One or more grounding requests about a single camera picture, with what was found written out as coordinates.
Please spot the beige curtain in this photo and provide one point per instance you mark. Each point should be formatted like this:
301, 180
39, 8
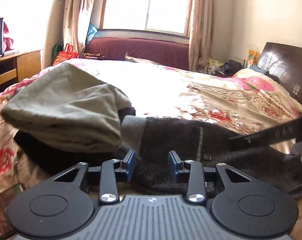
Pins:
200, 34
78, 15

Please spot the green bag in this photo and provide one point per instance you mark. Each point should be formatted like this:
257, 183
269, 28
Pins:
55, 51

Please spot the left beige curtain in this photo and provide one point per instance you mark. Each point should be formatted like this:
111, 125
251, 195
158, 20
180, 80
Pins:
78, 15

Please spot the dark grey plaid pants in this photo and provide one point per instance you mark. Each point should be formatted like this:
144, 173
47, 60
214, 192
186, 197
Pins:
153, 138

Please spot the dark wooden headboard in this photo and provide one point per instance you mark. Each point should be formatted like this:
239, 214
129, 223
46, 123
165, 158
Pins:
284, 64

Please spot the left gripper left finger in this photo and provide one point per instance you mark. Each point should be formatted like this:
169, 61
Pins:
113, 171

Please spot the black bag on nightstand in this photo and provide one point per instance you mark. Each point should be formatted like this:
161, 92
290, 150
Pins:
228, 69

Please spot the right beige curtain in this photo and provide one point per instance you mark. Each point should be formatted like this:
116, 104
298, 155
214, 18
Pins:
200, 34

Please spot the window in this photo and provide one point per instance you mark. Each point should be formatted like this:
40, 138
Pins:
162, 16

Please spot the folded black garment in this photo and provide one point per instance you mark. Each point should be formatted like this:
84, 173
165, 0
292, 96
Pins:
65, 154

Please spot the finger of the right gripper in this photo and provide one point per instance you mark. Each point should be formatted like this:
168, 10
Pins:
283, 132

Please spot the folded olive green garment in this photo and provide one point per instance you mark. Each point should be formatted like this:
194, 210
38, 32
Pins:
66, 85

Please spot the red shopping bag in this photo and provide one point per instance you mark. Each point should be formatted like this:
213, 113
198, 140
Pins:
66, 54

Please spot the maroon window bench cushion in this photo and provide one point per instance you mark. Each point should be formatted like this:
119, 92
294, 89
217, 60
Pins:
166, 53

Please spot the blue plastic bag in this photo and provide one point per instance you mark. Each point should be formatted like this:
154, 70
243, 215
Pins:
92, 30

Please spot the yellow snack bag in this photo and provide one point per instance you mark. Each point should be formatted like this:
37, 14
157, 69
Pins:
252, 58

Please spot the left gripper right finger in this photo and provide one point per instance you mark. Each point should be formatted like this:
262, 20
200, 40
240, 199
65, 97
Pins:
190, 172

